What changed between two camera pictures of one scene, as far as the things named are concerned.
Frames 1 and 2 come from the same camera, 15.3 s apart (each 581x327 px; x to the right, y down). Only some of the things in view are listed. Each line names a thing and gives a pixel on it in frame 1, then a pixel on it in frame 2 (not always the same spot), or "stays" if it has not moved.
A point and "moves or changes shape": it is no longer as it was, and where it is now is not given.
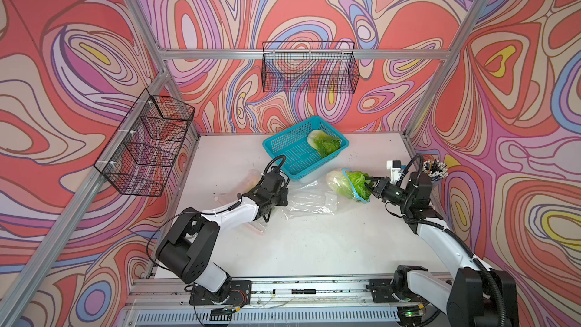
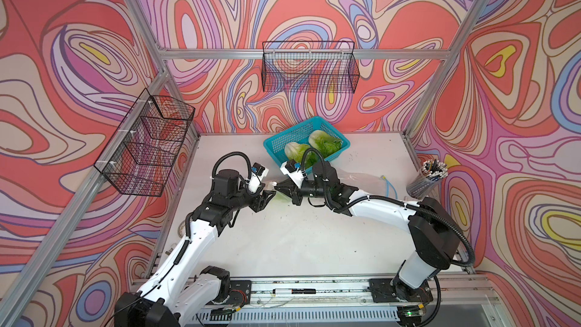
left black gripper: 284,193 to 262,201
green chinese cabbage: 326,145 stays
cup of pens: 435,169 stays
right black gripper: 380,187 to 287,185
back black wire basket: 309,66 stays
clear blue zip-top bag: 323,196 moves or changes shape
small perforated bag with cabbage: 253,178 moves or changes shape
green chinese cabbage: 352,185 to 296,151
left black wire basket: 141,156 stays
